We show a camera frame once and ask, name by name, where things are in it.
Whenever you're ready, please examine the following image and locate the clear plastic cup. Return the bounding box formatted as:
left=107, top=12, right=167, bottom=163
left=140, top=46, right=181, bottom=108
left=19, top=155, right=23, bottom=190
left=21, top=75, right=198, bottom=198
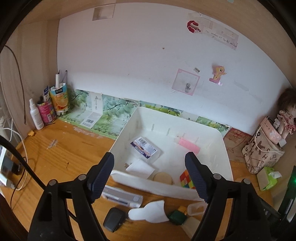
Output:
left=187, top=202, right=208, bottom=216

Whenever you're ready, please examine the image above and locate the pink hair roller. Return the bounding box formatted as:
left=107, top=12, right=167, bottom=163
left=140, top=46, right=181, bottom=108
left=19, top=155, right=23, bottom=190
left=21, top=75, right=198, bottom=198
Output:
left=174, top=137, right=200, bottom=154

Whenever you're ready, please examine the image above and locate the colourful rubiks cube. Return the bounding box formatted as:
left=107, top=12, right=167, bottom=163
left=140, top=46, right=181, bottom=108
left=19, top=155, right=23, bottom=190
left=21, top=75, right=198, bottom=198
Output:
left=180, top=170, right=196, bottom=189

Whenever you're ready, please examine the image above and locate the green perfume bottle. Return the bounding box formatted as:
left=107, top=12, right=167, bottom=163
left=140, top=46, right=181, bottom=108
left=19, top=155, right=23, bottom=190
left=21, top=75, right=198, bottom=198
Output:
left=167, top=206, right=187, bottom=225

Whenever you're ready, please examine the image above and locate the beige white box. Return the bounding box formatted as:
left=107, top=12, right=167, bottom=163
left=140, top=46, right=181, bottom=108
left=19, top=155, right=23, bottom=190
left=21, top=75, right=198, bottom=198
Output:
left=181, top=216, right=200, bottom=239

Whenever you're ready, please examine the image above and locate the black plug charger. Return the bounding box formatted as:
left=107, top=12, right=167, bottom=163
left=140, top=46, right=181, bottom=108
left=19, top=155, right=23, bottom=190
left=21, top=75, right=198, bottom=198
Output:
left=103, top=207, right=127, bottom=232

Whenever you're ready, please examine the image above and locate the pony sticker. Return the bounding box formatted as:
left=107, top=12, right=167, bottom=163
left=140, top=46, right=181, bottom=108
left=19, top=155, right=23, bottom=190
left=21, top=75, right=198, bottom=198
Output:
left=209, top=65, right=226, bottom=86

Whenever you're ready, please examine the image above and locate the pink square sticker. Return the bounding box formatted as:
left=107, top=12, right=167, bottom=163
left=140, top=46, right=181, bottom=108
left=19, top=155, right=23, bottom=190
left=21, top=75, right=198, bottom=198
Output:
left=171, top=69, right=200, bottom=96

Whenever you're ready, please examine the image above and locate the printed canvas bag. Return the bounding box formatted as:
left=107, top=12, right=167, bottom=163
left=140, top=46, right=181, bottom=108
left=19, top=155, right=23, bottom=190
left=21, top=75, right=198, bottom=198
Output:
left=242, top=127, right=285, bottom=174

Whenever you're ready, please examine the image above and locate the white spray bottle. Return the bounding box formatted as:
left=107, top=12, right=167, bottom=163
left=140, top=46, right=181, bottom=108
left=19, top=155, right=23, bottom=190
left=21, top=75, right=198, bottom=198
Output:
left=29, top=98, right=44, bottom=130

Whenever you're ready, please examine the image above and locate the green tissue pack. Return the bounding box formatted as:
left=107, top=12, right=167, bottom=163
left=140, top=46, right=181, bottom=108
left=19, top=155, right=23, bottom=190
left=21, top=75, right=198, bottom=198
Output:
left=256, top=167, right=282, bottom=191

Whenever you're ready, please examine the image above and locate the white power strip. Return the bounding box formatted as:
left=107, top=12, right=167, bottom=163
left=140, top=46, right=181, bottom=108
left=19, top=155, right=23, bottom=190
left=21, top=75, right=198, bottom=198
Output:
left=0, top=146, right=22, bottom=189

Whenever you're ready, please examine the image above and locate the white power adapter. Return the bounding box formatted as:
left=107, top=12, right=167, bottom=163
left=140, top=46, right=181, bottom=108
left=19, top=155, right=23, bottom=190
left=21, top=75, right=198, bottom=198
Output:
left=125, top=159, right=155, bottom=179

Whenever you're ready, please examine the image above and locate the white angled plastic block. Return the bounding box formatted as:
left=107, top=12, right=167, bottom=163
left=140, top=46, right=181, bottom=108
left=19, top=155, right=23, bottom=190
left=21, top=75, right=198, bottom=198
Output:
left=128, top=200, right=169, bottom=223

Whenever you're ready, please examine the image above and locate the clear plastic toothpick box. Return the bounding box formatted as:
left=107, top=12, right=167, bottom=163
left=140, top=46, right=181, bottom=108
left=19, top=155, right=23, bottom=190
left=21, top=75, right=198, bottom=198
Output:
left=128, top=136, right=161, bottom=164

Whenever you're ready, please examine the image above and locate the pink cylindrical can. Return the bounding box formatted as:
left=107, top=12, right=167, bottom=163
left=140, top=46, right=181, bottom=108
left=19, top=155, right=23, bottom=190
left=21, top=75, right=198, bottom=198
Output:
left=37, top=99, right=57, bottom=125

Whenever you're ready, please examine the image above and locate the white plastic storage bin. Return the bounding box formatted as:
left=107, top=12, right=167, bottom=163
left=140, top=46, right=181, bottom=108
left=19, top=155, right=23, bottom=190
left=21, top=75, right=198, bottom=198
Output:
left=110, top=107, right=233, bottom=201

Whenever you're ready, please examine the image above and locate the pink pencil case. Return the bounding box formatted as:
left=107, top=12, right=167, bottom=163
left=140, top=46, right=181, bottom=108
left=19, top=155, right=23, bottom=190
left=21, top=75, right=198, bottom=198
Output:
left=260, top=117, right=281, bottom=145

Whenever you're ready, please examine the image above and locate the rag doll brown hair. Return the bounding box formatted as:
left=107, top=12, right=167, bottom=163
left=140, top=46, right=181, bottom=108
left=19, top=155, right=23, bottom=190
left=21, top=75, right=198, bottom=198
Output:
left=277, top=88, right=296, bottom=140

